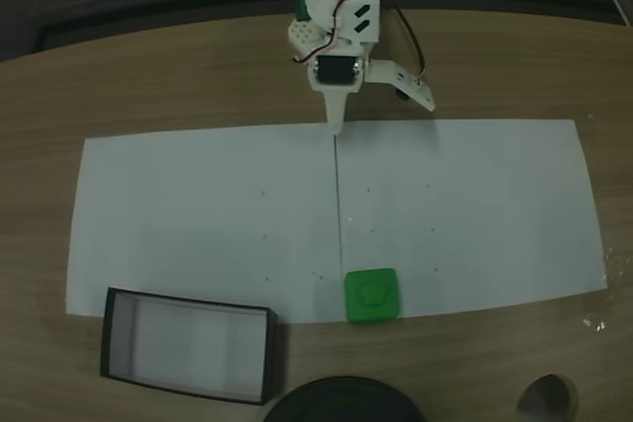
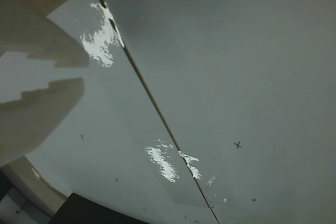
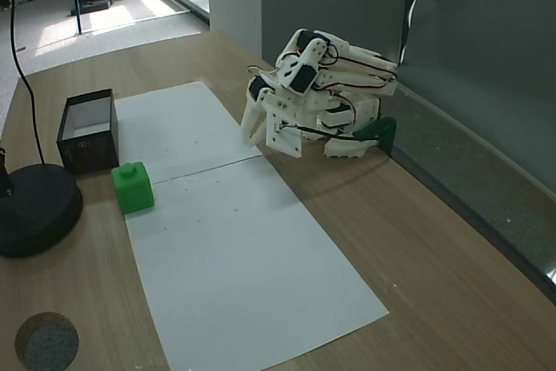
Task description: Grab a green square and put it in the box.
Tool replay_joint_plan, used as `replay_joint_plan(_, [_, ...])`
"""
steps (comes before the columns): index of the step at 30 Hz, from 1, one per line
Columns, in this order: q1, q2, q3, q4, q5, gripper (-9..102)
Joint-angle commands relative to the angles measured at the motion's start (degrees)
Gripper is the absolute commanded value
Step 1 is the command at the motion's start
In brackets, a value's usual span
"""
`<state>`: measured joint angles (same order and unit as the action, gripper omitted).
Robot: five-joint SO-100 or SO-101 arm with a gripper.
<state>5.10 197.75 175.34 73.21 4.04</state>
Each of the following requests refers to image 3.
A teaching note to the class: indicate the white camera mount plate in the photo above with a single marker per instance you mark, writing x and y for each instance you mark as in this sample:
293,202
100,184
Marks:
284,138

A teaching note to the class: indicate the green table clamp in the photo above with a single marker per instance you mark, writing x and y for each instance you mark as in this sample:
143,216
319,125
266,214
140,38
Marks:
382,130

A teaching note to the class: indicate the black device at stand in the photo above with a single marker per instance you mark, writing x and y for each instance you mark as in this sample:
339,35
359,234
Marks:
4,171

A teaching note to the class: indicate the white paper sheet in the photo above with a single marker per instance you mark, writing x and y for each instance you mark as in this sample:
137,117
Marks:
243,266
182,127

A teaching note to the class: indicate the green cube with knob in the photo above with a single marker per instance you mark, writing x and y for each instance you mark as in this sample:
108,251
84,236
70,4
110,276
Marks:
132,190

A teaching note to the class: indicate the dark brown open box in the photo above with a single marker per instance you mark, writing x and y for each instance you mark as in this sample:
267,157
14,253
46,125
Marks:
89,151

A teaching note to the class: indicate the black round stand base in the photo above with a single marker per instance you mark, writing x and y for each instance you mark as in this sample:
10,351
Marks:
37,210

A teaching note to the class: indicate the thin black stand pole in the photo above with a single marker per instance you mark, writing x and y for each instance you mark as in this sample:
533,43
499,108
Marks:
27,84

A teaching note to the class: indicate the black case on floor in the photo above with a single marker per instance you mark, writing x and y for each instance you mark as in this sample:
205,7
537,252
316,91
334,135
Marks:
93,1

